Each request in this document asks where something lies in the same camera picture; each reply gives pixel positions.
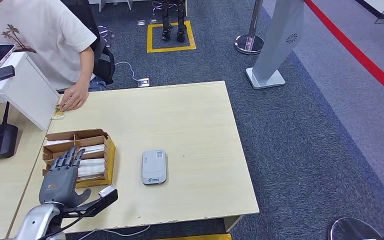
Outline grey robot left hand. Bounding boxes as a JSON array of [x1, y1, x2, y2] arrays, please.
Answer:
[[38, 146, 93, 209]]

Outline person's left hand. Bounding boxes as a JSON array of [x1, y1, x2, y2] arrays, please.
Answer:
[[59, 84, 90, 112]]

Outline yellow patterned card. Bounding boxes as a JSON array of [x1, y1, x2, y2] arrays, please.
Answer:
[[51, 104, 65, 121]]

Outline cardboard divided card box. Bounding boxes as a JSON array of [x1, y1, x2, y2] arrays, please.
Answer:
[[42, 128, 117, 189]]

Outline white key card sleeve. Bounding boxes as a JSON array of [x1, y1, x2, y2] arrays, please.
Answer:
[[79, 158, 106, 168], [44, 139, 74, 147], [78, 144, 106, 155], [76, 164, 106, 180]]

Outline person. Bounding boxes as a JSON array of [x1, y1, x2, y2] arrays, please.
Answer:
[[0, 0, 107, 112]]

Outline black office chair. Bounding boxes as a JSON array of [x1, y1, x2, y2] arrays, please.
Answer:
[[61, 0, 116, 86]]

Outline white desk riser stand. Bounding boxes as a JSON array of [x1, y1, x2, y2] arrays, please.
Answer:
[[0, 51, 60, 132]]

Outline small black hub box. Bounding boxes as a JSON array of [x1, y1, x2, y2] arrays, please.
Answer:
[[0, 64, 16, 83]]

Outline yellow floor tape square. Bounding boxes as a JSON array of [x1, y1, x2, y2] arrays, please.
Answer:
[[146, 20, 197, 54]]

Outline white furniture legs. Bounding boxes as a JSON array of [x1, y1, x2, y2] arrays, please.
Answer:
[[89, 0, 135, 12]]

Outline black humanoid robot legs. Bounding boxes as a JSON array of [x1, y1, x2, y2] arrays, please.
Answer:
[[152, 0, 189, 43]]

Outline yellow floor tape strip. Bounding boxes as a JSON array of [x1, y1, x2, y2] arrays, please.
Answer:
[[152, 233, 233, 240]]

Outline wooden desk leg panel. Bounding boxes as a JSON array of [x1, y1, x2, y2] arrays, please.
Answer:
[[224, 215, 244, 233]]

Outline grey kiosk pillar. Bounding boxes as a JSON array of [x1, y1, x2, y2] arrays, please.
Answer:
[[245, 0, 306, 90]]

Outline round dark stanchion base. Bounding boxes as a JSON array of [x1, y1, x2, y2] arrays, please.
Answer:
[[327, 217, 383, 240]]

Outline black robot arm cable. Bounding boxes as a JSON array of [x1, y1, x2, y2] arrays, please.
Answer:
[[41, 211, 89, 240]]

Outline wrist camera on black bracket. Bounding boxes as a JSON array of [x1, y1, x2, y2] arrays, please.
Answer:
[[59, 185, 119, 219]]

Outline white floor cable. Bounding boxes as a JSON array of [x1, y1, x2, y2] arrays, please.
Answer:
[[115, 61, 141, 82]]

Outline white cable under desk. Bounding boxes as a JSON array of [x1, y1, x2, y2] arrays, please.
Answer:
[[76, 225, 151, 240]]

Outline chrome stanchion post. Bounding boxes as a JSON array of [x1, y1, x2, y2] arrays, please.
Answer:
[[234, 0, 265, 56]]

